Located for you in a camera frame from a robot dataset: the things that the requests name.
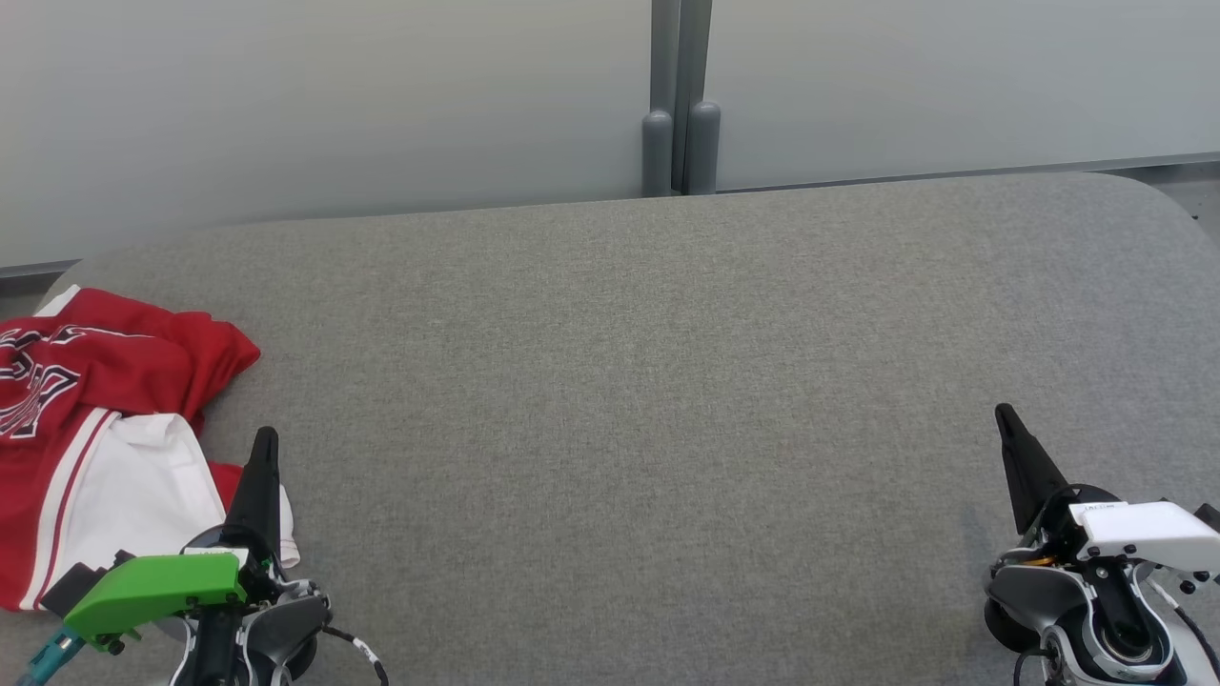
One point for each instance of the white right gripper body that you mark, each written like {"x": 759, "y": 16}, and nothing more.
{"x": 1144, "y": 534}

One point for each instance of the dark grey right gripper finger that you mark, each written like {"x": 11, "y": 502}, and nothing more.
{"x": 1029, "y": 467}

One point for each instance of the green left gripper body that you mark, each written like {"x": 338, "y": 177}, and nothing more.
{"x": 157, "y": 586}

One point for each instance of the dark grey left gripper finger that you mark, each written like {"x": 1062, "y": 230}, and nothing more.
{"x": 262, "y": 495}

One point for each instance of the red basketball jersey white trim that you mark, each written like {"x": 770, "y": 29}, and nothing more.
{"x": 105, "y": 381}

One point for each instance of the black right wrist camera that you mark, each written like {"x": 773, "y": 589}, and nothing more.
{"x": 1209, "y": 517}

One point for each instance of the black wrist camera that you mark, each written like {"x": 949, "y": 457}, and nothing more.
{"x": 1209, "y": 517}
{"x": 71, "y": 583}

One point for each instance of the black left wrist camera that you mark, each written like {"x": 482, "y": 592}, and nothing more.
{"x": 71, "y": 583}

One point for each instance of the teal left camera connector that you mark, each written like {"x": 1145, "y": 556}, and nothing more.
{"x": 43, "y": 657}

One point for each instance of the grey baseboard rail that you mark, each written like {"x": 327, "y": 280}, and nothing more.
{"x": 953, "y": 173}

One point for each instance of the short grey round post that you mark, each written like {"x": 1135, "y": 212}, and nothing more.
{"x": 703, "y": 148}
{"x": 657, "y": 157}

